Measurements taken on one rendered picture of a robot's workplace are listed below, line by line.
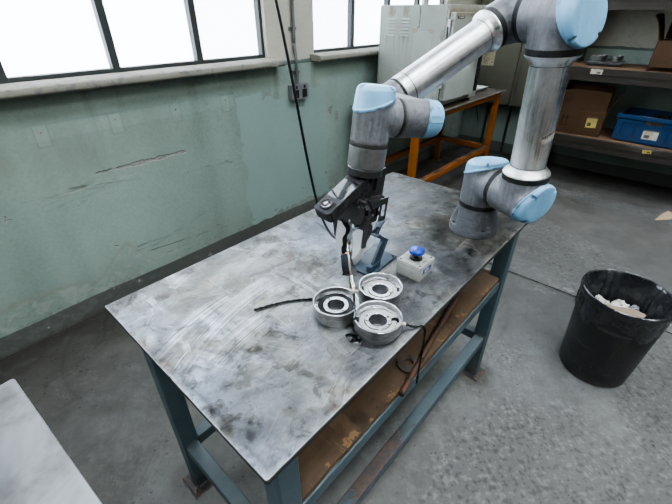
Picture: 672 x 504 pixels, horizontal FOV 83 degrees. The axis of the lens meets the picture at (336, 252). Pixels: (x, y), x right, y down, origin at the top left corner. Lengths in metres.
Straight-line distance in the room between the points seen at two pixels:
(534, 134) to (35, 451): 1.25
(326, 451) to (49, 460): 0.54
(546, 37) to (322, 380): 0.83
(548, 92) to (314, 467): 0.98
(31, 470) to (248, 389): 0.42
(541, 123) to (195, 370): 0.93
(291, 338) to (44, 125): 1.56
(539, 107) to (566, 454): 1.27
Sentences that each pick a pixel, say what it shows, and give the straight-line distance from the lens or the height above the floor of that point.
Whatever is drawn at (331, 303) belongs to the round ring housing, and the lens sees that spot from 0.89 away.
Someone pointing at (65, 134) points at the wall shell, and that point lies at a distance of 2.12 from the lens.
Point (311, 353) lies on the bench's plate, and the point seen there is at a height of 0.80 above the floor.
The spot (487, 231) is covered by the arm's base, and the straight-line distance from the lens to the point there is 1.25.
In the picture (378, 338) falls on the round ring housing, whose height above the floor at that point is 0.83.
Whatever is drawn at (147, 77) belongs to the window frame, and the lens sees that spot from 2.12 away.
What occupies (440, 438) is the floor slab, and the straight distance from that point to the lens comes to 1.68.
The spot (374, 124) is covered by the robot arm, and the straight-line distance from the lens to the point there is 0.73.
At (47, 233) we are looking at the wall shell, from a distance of 2.21.
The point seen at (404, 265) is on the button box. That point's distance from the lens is 1.00.
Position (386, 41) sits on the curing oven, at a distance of 3.18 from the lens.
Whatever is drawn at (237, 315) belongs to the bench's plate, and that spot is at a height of 0.80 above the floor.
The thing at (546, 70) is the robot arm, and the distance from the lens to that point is 1.02.
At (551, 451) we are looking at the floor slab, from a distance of 1.80.
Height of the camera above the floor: 1.39
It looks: 32 degrees down
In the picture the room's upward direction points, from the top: straight up
